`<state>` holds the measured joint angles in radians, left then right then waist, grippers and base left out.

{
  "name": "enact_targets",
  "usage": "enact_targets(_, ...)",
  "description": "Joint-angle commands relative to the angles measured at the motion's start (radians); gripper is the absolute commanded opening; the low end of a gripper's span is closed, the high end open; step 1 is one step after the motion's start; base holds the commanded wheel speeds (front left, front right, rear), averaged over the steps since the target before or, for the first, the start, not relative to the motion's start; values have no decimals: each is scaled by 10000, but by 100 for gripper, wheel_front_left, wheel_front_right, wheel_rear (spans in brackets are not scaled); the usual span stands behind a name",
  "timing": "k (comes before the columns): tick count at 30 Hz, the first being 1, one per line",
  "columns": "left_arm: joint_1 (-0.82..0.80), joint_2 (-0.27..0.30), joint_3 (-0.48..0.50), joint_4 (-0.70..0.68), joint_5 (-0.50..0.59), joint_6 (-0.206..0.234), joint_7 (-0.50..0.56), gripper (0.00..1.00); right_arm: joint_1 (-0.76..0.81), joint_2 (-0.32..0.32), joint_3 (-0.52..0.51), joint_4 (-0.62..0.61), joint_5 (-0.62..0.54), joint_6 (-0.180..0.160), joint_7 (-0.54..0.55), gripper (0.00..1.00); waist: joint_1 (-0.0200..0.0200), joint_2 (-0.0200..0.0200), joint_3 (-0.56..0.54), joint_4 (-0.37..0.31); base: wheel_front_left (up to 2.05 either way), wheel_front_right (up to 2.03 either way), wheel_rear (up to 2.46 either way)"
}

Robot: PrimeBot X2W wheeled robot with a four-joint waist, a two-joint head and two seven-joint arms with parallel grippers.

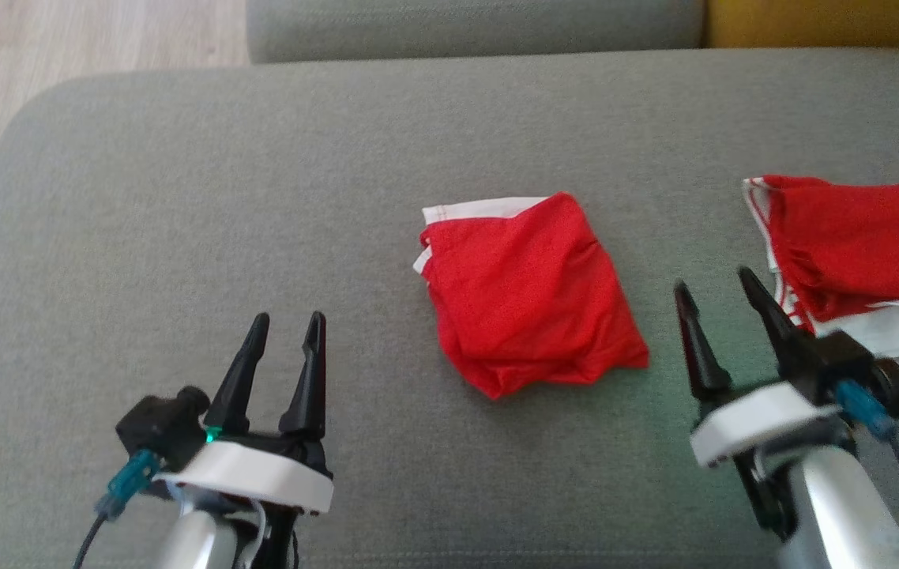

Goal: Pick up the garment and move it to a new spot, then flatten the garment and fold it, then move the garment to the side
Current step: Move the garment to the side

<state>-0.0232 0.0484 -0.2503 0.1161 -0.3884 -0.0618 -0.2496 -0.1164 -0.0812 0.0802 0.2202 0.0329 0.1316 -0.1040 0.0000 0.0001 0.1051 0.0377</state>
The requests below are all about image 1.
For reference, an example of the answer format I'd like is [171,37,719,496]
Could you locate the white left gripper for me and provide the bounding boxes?
[153,311,334,516]

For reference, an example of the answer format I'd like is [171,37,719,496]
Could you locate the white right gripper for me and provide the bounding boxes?
[673,266,853,469]

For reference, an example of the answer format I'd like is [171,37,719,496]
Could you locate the red Bulls 23 jersey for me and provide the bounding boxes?
[742,174,899,358]

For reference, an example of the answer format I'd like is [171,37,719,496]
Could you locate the red mesh shorts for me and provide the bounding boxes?
[414,192,650,400]

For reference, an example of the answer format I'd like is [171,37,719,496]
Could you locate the grey fabric sofa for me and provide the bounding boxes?
[0,47,899,569]

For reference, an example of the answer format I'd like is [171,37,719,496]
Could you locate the yellow sofa cushion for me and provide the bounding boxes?
[704,0,899,50]

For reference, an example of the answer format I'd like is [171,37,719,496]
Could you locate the grey sofa back cushion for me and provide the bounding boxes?
[246,0,707,64]

